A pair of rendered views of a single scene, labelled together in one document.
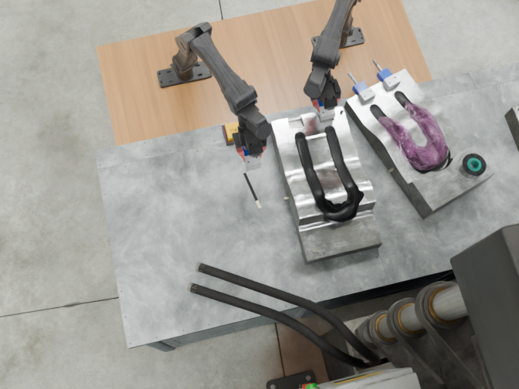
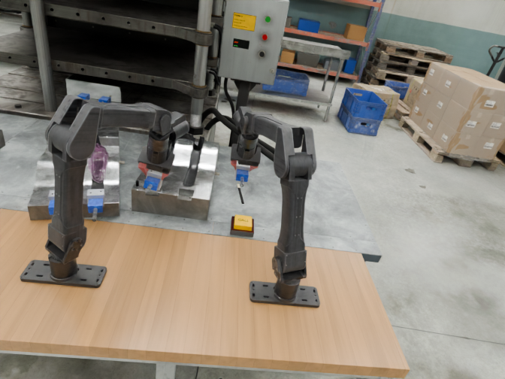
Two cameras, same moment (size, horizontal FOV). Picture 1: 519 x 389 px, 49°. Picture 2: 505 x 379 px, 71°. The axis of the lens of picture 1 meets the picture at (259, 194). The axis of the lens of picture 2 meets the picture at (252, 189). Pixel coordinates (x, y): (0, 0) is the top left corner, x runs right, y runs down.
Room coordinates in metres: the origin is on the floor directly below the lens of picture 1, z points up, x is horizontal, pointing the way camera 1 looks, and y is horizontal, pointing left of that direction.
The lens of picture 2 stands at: (1.80, 0.32, 1.56)
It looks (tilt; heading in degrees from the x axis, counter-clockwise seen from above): 31 degrees down; 192
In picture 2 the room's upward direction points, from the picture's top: 11 degrees clockwise
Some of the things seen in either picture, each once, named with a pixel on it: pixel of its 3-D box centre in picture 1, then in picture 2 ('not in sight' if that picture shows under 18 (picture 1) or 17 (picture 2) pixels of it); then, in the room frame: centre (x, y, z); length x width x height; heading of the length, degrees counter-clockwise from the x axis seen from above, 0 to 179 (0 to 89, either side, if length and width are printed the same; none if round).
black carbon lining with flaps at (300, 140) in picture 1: (329, 171); (179, 156); (0.69, -0.22, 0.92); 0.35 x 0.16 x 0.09; 18
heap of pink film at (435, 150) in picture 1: (417, 133); (82, 155); (0.86, -0.53, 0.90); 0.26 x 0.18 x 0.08; 35
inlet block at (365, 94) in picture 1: (358, 86); (95, 207); (1.05, -0.33, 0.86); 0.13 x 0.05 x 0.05; 35
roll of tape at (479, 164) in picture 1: (472, 166); not in sight; (0.74, -0.70, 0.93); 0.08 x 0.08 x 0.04
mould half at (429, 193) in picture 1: (415, 138); (81, 165); (0.86, -0.53, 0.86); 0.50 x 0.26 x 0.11; 35
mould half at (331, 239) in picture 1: (325, 181); (182, 165); (0.67, -0.22, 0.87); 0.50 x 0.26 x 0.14; 18
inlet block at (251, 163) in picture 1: (249, 149); (242, 177); (0.73, 0.05, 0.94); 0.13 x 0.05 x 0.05; 19
